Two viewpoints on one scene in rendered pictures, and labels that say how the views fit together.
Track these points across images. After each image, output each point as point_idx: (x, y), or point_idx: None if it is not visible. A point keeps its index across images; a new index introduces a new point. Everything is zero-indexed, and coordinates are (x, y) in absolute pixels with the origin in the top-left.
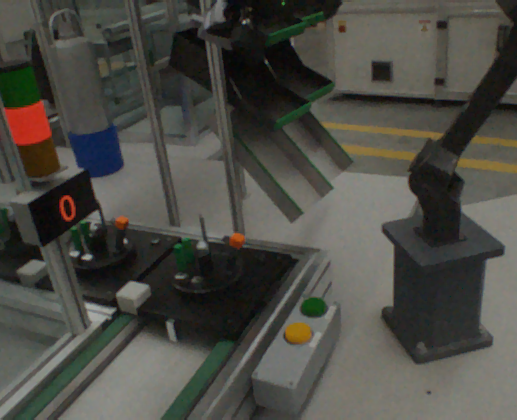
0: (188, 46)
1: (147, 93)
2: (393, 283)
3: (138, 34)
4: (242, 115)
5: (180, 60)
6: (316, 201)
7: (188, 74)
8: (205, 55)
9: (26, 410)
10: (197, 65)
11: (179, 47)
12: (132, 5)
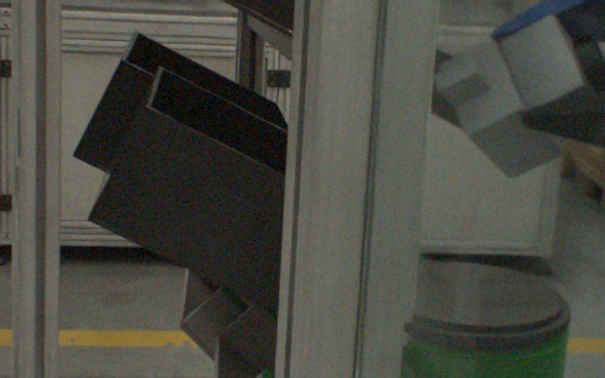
0: (206, 155)
1: (37, 330)
2: None
3: (58, 109)
4: (243, 372)
5: (153, 202)
6: None
7: (180, 251)
8: (278, 187)
9: None
10: (232, 220)
11: (160, 157)
12: (57, 1)
